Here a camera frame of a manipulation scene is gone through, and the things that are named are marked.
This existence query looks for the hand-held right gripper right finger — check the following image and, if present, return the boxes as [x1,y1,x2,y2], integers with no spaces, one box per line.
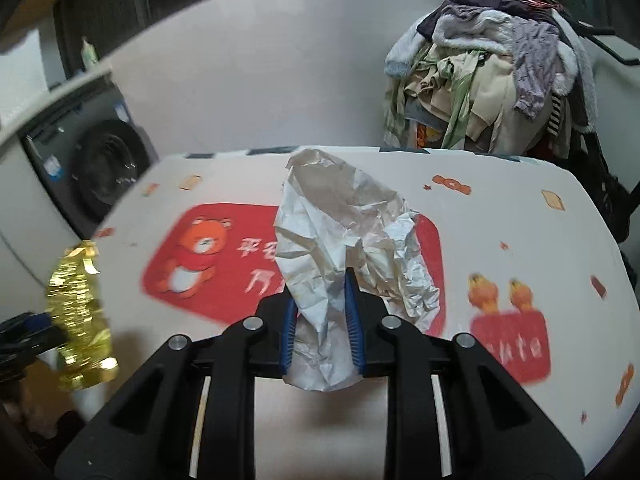
[342,266,586,480]

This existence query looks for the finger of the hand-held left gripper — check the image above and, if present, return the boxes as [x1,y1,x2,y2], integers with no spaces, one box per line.
[0,351,42,380]
[0,312,65,350]

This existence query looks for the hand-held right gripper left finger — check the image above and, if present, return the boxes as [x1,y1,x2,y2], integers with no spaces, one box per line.
[54,295,301,480]

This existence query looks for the gold tinsel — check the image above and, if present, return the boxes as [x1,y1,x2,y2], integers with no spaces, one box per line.
[45,241,120,392]

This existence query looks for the white paper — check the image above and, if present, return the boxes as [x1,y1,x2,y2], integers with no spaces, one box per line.
[272,147,443,392]

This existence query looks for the bear printed table mat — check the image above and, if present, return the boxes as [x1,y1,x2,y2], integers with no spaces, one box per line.
[70,146,640,480]

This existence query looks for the grey washing machine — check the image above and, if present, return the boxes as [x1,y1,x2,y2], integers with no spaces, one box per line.
[19,77,161,241]

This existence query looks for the geometric patterned table cover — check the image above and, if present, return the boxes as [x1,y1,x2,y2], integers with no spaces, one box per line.
[182,145,533,162]

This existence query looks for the pile of clothes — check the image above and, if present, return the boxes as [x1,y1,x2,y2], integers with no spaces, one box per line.
[382,0,598,161]

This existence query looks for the green bottle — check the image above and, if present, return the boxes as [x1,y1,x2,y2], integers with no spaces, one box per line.
[80,36,101,72]

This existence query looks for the black exercise bike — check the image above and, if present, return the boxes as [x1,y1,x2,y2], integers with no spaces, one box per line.
[575,20,640,243]

